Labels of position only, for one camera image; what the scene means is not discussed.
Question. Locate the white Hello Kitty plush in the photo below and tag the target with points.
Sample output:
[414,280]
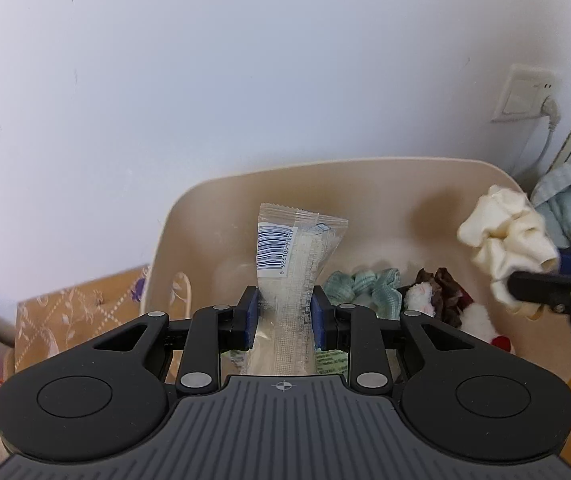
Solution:
[475,321]

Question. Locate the beige plastic storage bin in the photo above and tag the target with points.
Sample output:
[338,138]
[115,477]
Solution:
[401,211]

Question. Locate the white wall switch socket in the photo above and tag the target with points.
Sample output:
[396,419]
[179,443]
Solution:
[524,92]

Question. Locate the green fabric scrunchie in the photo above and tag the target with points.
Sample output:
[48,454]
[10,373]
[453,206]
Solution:
[378,291]

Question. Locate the green snack packet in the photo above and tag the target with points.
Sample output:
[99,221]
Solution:
[334,362]

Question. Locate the cream white scrunchie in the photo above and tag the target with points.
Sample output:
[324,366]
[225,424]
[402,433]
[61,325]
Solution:
[506,235]

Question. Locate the clear cream packet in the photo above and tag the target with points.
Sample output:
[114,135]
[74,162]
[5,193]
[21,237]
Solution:
[293,247]

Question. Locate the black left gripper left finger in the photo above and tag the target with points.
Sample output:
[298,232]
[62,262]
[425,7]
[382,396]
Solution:
[211,332]

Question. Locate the brown floral patterned box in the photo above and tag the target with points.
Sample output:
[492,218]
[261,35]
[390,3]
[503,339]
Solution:
[49,324]

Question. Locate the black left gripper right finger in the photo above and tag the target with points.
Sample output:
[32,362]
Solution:
[365,338]

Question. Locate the brown white scrunchie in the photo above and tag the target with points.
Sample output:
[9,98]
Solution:
[439,295]

